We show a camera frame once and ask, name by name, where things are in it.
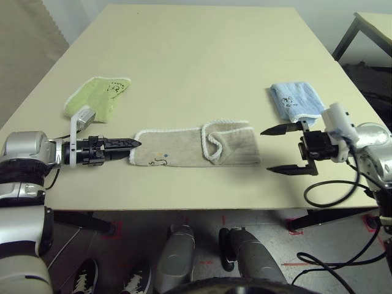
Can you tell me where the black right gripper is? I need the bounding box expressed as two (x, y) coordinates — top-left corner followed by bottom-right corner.
(260, 120), (337, 176)

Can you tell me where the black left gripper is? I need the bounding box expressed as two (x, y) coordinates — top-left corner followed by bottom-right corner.
(61, 135), (142, 168)

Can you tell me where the beige towel with white edging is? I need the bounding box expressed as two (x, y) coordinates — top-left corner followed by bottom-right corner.
(127, 118), (262, 168)

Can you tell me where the blue folded towel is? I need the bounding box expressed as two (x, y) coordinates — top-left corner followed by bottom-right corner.
(269, 81), (326, 126)

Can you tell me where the green folded towel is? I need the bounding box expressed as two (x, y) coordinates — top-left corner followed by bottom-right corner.
(63, 76), (132, 123)

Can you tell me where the black table foot bar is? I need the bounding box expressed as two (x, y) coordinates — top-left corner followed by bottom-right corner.
(287, 206), (380, 231)
(51, 211), (116, 236)

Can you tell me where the grey robot right leg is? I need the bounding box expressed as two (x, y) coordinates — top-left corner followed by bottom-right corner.
(219, 226), (287, 284)

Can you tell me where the grey robot leg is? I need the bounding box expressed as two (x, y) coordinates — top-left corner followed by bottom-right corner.
(154, 224), (195, 292)
(219, 226), (287, 284)

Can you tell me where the grey robot left leg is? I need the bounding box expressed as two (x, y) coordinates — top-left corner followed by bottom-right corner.
(154, 224), (195, 292)

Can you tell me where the beige curtain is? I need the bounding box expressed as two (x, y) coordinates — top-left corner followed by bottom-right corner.
(0, 0), (70, 129)

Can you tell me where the black robot torso rim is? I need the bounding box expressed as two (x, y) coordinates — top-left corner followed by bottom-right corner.
(180, 277), (300, 294)

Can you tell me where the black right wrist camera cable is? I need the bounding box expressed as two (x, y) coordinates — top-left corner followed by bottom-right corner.
(295, 153), (392, 294)

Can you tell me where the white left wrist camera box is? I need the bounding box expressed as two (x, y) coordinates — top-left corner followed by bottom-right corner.
(69, 105), (96, 168)

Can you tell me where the beige side table black frame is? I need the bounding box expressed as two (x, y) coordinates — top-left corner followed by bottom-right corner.
(332, 12), (392, 67)

